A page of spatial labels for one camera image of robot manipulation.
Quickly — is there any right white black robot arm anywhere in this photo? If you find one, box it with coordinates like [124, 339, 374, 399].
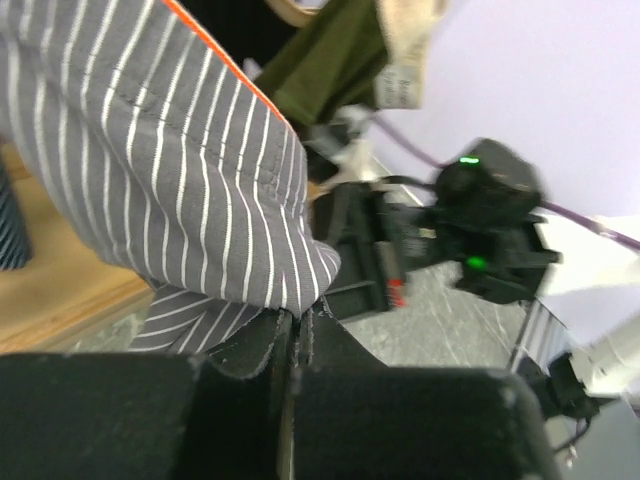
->
[312, 138, 639, 319]

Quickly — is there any wooden hanger stand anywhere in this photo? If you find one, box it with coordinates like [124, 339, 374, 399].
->
[1, 145, 152, 354]

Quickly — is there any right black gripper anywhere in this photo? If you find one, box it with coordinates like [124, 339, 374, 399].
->
[314, 182, 440, 320]

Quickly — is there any black hanging underwear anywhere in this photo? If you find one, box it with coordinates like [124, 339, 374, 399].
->
[181, 0, 317, 67]

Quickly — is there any navy striped hanging underwear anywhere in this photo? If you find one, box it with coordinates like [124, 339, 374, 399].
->
[0, 164, 32, 271]

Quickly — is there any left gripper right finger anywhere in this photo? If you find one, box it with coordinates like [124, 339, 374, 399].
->
[290, 300, 560, 479]

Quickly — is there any olive green hanging underwear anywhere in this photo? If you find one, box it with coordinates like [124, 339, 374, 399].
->
[255, 1, 449, 127]

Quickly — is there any grey striped boxer underwear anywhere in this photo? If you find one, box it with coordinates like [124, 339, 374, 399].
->
[1, 1, 340, 353]

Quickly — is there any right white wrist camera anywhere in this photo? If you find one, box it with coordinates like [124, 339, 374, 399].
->
[322, 105, 382, 188]

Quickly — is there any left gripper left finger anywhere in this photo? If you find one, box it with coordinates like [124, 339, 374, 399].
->
[1, 312, 293, 479]

